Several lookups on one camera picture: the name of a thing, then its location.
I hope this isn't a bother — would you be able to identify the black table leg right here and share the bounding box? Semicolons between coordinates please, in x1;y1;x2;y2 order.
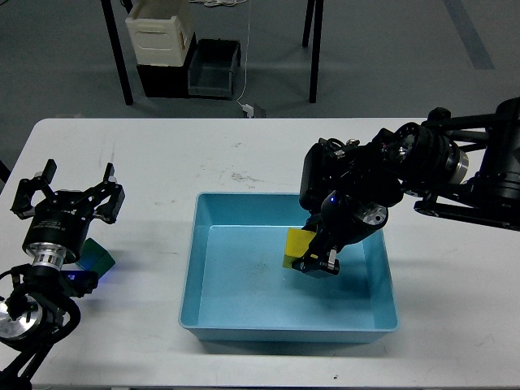
301;0;324;103

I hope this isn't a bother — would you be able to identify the green wooden block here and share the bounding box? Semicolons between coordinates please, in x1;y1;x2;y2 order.
76;238;115;278

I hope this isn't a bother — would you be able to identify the cream plastic crate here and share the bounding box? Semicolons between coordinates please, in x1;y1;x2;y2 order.
125;0;194;67

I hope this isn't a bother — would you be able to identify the black base box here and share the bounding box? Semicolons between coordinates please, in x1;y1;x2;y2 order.
136;35;197;98

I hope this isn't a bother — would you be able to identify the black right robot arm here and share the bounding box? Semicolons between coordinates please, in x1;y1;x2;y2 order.
283;98;519;278

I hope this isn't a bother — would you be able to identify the black table leg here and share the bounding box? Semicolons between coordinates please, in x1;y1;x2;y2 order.
301;0;324;103
101;0;133;106

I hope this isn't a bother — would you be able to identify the dark grey storage bin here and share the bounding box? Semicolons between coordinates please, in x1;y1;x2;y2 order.
188;39;241;100

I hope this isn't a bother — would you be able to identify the yellow wooden block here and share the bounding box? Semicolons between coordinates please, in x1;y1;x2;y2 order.
283;227;316;268

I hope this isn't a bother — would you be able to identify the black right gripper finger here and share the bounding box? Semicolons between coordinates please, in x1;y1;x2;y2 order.
302;214;325;246
291;246;340;279

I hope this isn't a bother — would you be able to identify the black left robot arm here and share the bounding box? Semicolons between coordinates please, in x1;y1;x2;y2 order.
1;160;125;389

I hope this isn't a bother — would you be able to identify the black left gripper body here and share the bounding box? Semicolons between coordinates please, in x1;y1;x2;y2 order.
21;191;97;262

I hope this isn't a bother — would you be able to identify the light blue plastic box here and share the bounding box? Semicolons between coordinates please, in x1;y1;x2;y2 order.
180;193;400;344

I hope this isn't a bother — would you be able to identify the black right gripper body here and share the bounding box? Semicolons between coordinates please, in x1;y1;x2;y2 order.
309;190;388;252

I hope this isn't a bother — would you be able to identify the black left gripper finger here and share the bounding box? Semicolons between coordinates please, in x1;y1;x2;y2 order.
84;162;125;224
11;158;57;219

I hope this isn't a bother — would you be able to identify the white power adapter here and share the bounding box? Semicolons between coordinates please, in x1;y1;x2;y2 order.
241;104;254;118

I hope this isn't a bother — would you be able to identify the black table leg left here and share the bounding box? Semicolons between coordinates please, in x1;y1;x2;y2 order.
101;0;133;106

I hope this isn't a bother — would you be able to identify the white power cable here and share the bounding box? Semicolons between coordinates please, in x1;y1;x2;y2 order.
236;0;251;107

